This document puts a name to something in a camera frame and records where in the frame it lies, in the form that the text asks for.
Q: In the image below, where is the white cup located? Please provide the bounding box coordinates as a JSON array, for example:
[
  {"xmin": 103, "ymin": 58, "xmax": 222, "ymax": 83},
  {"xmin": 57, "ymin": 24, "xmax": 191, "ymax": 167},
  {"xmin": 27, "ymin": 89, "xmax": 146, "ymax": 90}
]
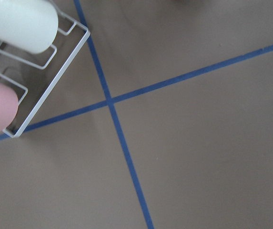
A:
[{"xmin": 0, "ymin": 0, "xmax": 59, "ymax": 54}]

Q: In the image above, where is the white wire cup rack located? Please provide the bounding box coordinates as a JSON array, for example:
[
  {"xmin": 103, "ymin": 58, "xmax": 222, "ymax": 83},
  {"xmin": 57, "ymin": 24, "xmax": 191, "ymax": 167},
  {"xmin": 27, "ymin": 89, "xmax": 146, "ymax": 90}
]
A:
[{"xmin": 0, "ymin": 0, "xmax": 90, "ymax": 138}]

